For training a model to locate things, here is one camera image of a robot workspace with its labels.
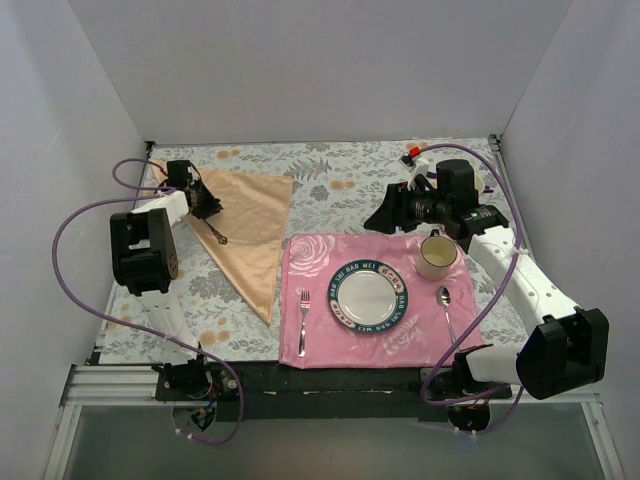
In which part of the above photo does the aluminium frame rail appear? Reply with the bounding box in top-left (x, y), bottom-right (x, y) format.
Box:
top-left (44, 359), bottom-right (604, 479)

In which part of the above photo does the silver fork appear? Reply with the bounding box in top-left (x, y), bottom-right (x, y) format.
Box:
top-left (298, 290), bottom-right (311, 357)

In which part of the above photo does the pink rose placemat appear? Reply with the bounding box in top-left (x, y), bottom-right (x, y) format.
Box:
top-left (279, 234), bottom-right (477, 369)

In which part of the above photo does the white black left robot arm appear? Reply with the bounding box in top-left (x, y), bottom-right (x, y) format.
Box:
top-left (110, 160), bottom-right (223, 400)

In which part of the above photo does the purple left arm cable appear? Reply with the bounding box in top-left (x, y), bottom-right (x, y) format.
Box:
top-left (52, 158), bottom-right (246, 446)

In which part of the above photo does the yellow green mug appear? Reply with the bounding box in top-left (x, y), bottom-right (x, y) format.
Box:
top-left (474, 173), bottom-right (485, 193)

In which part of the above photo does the peach satin napkin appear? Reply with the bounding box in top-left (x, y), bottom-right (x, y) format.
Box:
top-left (149, 158), bottom-right (295, 327)

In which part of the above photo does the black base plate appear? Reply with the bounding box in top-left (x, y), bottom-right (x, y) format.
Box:
top-left (154, 357), bottom-right (514, 421)

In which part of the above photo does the white plate teal rim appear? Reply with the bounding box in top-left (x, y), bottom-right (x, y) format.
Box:
top-left (327, 259), bottom-right (409, 335)

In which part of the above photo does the silver spoon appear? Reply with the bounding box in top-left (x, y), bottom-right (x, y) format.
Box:
top-left (436, 285), bottom-right (457, 344)

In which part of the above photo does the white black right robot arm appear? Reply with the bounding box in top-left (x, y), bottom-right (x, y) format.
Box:
top-left (364, 151), bottom-right (609, 400)

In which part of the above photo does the cream enamel mug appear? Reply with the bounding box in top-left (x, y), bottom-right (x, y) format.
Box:
top-left (414, 229), bottom-right (458, 281)

